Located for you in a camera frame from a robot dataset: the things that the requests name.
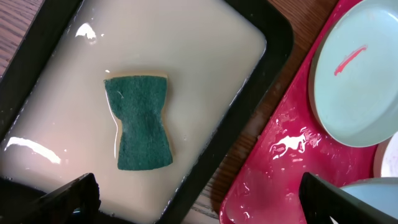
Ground white plate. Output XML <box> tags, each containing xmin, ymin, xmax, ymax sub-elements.
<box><xmin>373</xmin><ymin>133</ymin><xmax>398</xmax><ymax>177</ymax></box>

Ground light blue plate front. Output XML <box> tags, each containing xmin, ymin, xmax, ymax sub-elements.
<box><xmin>341</xmin><ymin>177</ymin><xmax>398</xmax><ymax>218</ymax></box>

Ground light blue plate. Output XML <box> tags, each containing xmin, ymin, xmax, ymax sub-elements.
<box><xmin>310</xmin><ymin>0</ymin><xmax>397</xmax><ymax>147</ymax></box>
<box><xmin>341</xmin><ymin>177</ymin><xmax>398</xmax><ymax>218</ymax></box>

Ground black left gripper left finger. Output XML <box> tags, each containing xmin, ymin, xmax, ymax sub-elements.
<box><xmin>1</xmin><ymin>173</ymin><xmax>101</xmax><ymax>223</ymax></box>

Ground green yellow sponge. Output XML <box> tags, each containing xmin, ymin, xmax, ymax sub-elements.
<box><xmin>104</xmin><ymin>74</ymin><xmax>173</xmax><ymax>171</ymax></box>

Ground black tray with soapy water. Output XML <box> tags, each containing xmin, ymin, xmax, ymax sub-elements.
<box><xmin>1</xmin><ymin>0</ymin><xmax>294</xmax><ymax>223</ymax></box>

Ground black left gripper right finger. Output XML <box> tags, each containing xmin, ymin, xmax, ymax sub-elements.
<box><xmin>299</xmin><ymin>172</ymin><xmax>397</xmax><ymax>223</ymax></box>

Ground light blue plate rear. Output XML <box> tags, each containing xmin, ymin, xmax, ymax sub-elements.
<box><xmin>310</xmin><ymin>0</ymin><xmax>397</xmax><ymax>147</ymax></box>

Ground red plastic tray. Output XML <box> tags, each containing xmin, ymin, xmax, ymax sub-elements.
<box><xmin>220</xmin><ymin>1</ymin><xmax>378</xmax><ymax>223</ymax></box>

